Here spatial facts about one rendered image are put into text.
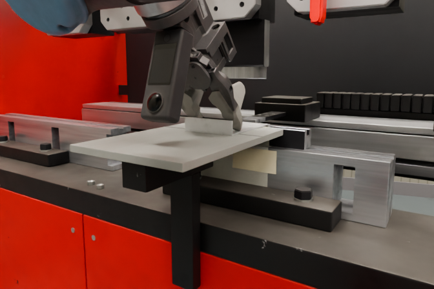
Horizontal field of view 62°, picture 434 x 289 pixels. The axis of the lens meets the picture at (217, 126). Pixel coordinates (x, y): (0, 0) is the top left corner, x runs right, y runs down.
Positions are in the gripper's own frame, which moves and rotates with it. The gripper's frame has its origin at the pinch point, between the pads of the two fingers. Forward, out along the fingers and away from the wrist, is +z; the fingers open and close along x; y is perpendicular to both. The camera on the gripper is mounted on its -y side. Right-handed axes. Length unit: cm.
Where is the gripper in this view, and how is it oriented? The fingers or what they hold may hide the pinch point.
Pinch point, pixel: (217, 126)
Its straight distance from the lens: 56.0
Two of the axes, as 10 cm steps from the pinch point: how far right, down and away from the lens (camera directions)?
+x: -8.5, -0.8, 5.3
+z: 3.5, 6.7, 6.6
